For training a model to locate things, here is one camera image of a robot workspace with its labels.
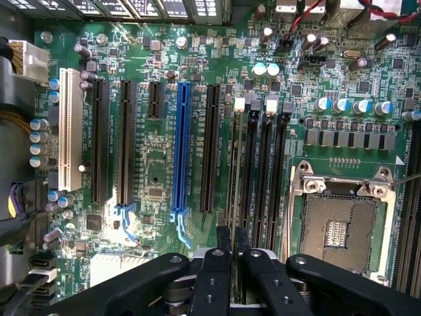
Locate RAM module in slot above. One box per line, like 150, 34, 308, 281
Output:
225, 96, 246, 231

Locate RAM slot with black latch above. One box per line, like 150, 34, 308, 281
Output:
268, 101, 294, 263
241, 92, 261, 253

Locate RAM slot with white latch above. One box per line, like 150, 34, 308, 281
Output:
255, 94, 280, 253

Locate long black expansion slot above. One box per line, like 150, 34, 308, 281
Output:
199, 83, 222, 214
90, 78, 110, 205
113, 79, 138, 248

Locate blue expansion slot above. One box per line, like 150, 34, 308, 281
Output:
169, 82, 193, 250

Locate black RAM slot bank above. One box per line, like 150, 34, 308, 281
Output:
393, 130, 421, 297

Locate short black expansion slot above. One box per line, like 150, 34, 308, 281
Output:
147, 81, 164, 120

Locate white PCI expansion slot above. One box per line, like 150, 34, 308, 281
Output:
58, 67, 84, 192

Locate silver CPU socket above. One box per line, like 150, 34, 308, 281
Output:
286, 160, 398, 286

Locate green PC motherboard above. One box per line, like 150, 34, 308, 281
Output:
32, 0, 421, 297

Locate thin metal locking lever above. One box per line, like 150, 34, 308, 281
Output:
390, 172, 421, 186

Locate white power connector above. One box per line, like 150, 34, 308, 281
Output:
7, 38, 51, 86

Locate black flat data cable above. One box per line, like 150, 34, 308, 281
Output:
0, 272, 49, 316

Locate purple and yellow wire bundle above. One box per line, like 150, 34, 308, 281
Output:
7, 182, 27, 220

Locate yellow power wires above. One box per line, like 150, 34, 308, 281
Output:
0, 109, 34, 134

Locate red and black twisted wire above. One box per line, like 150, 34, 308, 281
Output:
279, 0, 330, 42
357, 0, 421, 21

